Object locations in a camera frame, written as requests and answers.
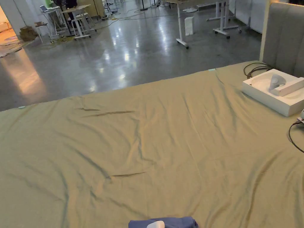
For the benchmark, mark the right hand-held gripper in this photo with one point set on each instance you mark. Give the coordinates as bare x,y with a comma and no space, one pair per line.
156,224

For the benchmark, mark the dark blue shirt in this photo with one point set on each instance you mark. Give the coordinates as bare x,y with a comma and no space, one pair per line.
180,223

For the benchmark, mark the bed with beige sheet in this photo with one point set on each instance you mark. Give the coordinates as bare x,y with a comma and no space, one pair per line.
152,142

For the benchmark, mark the white open carton tray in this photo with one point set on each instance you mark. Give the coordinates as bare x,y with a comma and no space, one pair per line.
261,91

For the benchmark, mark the small grey device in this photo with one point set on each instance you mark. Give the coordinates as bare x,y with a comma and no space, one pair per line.
302,116

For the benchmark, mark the grey hand controller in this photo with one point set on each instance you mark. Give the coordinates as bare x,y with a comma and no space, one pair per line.
275,82

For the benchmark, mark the long white cardboard box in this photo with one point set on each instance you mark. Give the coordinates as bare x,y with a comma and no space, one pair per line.
291,87

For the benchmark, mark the white upright box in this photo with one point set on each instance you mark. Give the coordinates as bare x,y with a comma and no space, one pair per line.
189,26

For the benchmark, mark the grey padded headboard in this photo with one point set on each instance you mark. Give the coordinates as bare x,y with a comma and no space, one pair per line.
285,35

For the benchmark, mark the brown cartons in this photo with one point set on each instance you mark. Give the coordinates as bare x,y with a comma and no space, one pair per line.
28,33

